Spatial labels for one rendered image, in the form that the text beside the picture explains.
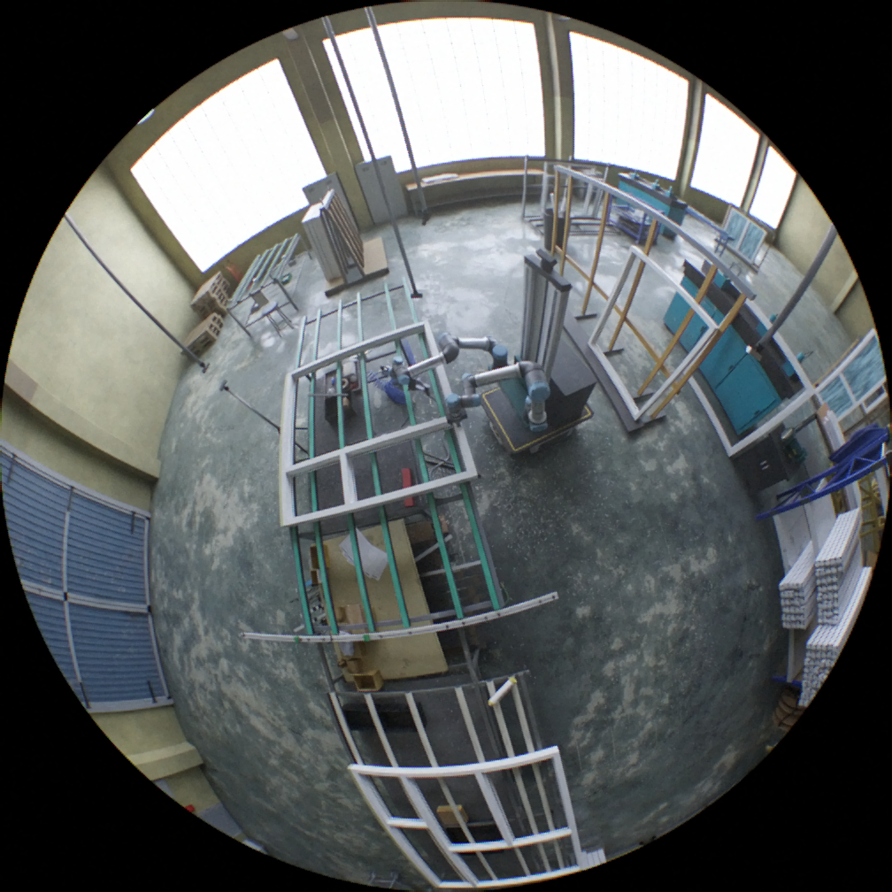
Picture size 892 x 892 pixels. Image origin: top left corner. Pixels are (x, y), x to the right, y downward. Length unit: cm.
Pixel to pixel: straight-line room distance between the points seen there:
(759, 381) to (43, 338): 1107
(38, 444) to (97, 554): 227
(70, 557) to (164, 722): 344
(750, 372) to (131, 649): 1020
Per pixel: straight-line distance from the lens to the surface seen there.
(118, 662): 681
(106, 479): 696
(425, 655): 210
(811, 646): 403
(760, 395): 402
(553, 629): 271
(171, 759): 726
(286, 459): 236
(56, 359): 749
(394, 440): 194
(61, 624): 653
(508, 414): 257
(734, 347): 409
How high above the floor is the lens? 256
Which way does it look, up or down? 65 degrees down
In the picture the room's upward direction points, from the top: 22 degrees counter-clockwise
